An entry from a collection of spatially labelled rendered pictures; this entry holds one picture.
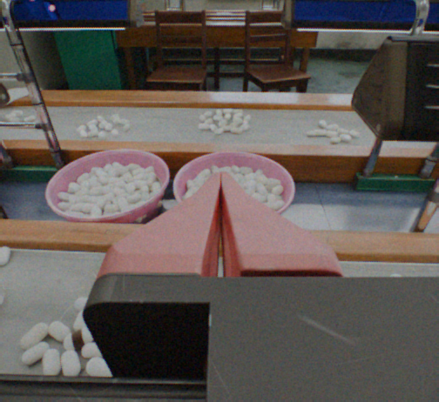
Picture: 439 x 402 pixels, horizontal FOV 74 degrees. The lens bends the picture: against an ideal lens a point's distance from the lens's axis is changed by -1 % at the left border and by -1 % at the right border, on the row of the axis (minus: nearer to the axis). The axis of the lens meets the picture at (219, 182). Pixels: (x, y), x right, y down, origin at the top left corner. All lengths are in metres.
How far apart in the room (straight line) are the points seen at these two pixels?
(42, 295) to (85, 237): 0.11
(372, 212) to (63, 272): 0.68
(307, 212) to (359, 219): 0.12
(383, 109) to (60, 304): 0.49
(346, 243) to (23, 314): 0.53
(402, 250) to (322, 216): 0.22
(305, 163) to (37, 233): 0.63
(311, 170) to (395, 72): 0.58
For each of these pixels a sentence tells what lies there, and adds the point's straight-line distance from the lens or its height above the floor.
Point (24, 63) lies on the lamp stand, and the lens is 0.80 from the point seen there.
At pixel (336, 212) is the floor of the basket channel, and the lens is 0.77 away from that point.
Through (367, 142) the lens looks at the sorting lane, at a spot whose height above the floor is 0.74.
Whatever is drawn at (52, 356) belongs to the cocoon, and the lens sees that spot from 0.48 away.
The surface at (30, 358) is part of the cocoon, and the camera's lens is 0.49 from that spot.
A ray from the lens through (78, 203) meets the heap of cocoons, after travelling 0.72.
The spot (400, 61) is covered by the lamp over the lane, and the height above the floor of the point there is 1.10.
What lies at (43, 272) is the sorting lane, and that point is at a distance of 0.59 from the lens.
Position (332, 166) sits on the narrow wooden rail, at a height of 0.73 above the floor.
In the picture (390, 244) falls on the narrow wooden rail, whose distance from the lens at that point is 0.60.
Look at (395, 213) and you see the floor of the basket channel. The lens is 0.83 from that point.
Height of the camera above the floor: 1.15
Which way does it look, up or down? 36 degrees down
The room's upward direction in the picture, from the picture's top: straight up
